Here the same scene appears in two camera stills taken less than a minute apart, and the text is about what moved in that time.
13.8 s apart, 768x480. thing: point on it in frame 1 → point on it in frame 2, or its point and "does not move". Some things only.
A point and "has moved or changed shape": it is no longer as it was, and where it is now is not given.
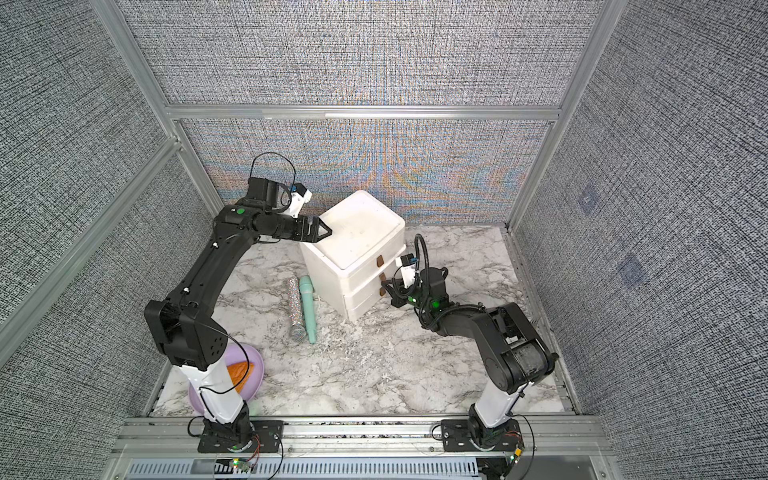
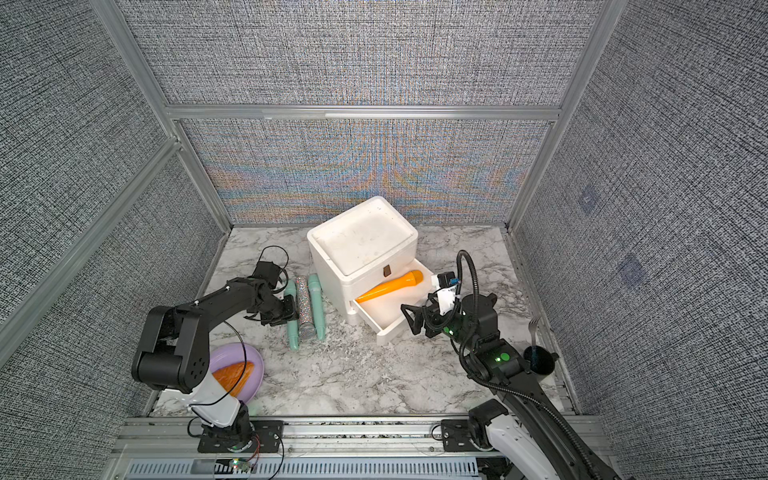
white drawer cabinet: (348, 264) does not move
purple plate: (236, 353) does not move
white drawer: (363, 280) → (384, 312)
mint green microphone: (308, 296) has moved or changed shape
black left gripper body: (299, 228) → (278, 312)
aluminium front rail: (167, 448) does not move
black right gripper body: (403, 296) → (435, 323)
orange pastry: (239, 372) does not move
